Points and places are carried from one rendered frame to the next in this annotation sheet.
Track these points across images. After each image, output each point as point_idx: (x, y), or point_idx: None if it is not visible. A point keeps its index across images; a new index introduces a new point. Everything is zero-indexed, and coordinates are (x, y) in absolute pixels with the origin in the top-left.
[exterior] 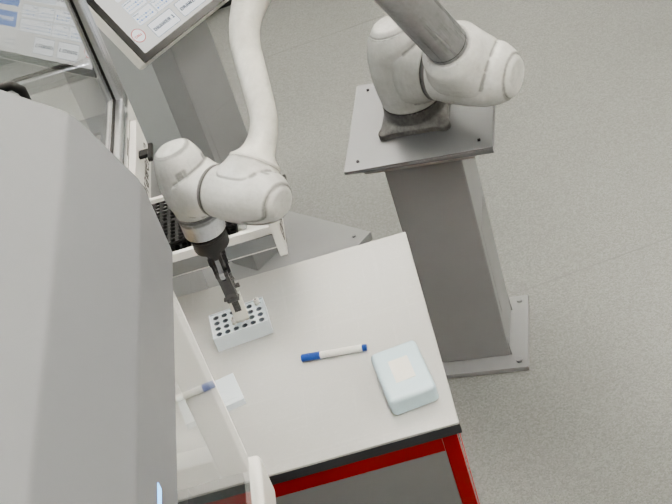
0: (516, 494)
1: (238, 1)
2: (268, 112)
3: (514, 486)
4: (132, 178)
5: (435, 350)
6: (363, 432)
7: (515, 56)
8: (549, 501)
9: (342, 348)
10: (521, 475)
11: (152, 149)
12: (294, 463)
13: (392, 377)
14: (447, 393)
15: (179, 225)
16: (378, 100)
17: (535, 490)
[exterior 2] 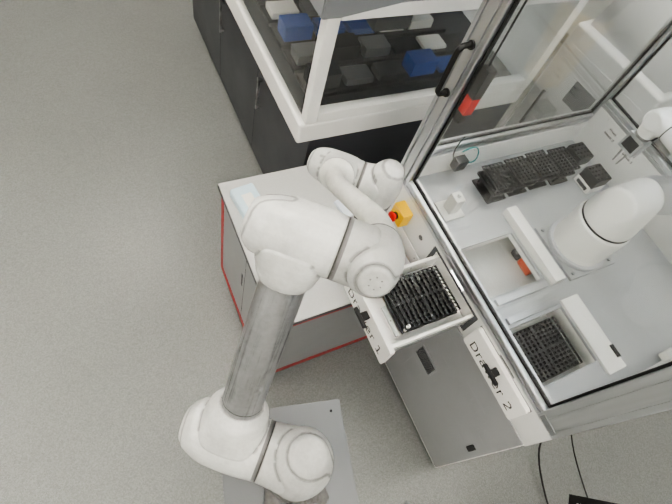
0: (230, 359)
1: (384, 216)
2: (332, 177)
3: (231, 364)
4: None
5: (237, 227)
6: (266, 182)
7: (182, 424)
8: (211, 354)
9: None
10: (228, 371)
11: (490, 376)
12: (295, 169)
13: (253, 195)
14: (226, 199)
15: (420, 286)
16: (335, 501)
17: (219, 361)
